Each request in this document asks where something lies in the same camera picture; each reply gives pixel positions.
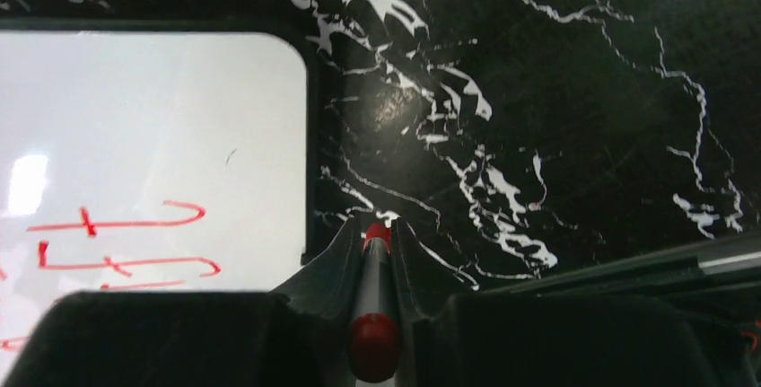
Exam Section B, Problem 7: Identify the white whiteboard black frame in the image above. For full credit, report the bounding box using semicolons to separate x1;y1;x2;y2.
1;25;315;375

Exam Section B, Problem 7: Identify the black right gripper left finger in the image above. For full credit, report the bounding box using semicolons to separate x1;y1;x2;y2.
5;216;363;386

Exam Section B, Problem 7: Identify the red marker cap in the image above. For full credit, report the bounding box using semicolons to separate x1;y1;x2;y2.
363;222;391;253

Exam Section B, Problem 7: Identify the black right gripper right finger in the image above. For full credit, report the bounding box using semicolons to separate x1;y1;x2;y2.
391;220;760;386

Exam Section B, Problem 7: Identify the white marker pen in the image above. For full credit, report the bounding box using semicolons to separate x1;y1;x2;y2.
346;239;403;383

